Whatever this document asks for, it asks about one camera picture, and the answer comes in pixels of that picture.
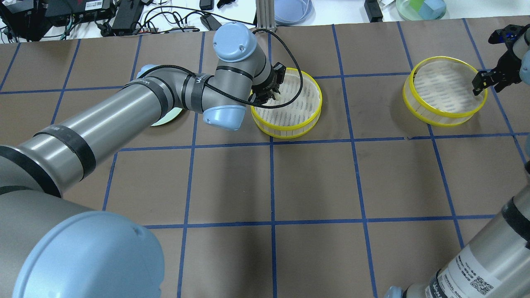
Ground green sponge block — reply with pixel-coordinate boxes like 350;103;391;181
409;0;426;14

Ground aluminium frame post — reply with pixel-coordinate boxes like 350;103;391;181
255;0;276;31

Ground blue plate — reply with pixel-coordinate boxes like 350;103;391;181
273;0;313;25

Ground black power adapter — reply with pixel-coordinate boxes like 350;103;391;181
364;0;383;23

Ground yellow steamer basket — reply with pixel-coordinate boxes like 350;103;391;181
402;56;488;127
251;67;323;139

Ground green glass bowl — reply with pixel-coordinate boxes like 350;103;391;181
395;0;447;21

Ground blue sponge block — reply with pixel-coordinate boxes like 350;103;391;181
423;0;446;15

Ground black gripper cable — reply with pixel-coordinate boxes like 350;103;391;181
143;28;304;110

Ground green plate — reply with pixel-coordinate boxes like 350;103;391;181
151;107;183;127

